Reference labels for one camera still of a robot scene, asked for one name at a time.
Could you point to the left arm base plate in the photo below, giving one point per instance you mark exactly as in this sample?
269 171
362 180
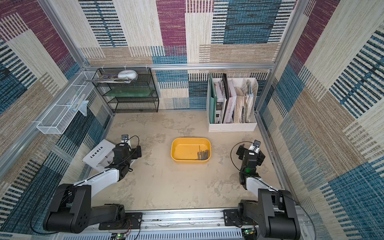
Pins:
130 221

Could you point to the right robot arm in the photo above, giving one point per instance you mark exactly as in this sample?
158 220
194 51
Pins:
275 211

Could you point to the white round object on shelf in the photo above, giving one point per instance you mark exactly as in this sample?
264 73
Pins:
129 75

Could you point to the white wire wall basket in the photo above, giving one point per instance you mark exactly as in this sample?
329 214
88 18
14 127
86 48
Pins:
72 101

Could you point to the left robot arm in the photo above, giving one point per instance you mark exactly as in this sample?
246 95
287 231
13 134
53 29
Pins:
71 211

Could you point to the yellow plastic storage box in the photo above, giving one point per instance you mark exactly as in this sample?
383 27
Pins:
184 150

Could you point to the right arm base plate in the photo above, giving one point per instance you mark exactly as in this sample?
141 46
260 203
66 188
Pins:
233 219

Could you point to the steel nail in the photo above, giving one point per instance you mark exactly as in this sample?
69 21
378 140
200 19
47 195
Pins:
203 154

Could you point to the green folder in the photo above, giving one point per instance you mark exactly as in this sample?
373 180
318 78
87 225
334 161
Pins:
212 100

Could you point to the white file organizer box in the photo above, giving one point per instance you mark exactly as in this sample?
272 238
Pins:
236 99

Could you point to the black wire mesh shelf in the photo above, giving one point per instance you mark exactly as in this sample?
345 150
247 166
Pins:
123 96

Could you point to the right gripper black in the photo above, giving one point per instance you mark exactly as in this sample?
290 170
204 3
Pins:
240 151

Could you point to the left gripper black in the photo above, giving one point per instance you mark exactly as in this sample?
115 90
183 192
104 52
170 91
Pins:
134 154

